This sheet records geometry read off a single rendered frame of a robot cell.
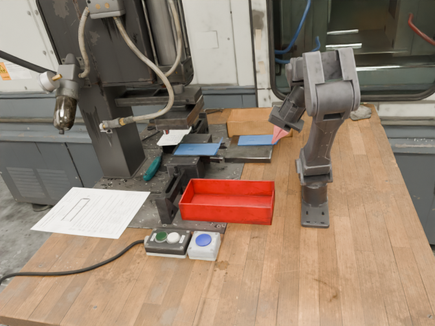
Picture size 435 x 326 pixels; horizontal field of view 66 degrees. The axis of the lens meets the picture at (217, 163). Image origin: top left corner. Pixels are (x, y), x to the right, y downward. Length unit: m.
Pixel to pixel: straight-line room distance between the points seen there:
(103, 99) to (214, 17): 0.72
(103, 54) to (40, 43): 1.13
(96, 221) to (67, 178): 1.48
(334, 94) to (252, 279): 0.43
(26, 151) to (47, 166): 0.17
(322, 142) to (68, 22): 0.74
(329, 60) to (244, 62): 0.91
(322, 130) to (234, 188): 0.36
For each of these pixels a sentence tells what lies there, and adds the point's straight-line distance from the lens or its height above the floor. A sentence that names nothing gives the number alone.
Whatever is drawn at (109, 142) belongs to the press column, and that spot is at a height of 1.04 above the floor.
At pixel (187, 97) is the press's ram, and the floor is 1.18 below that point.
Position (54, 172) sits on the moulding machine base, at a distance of 2.55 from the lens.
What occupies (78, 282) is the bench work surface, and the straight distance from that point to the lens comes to 0.91.
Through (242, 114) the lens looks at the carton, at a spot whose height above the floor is 0.95.
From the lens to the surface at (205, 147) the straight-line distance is 1.10.
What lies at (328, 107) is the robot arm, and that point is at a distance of 0.68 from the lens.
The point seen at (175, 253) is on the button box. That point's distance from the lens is 0.86.
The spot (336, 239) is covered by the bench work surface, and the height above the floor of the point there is 0.90.
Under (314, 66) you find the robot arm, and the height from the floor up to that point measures 1.31.
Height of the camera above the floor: 1.52
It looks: 32 degrees down
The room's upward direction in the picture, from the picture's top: 9 degrees counter-clockwise
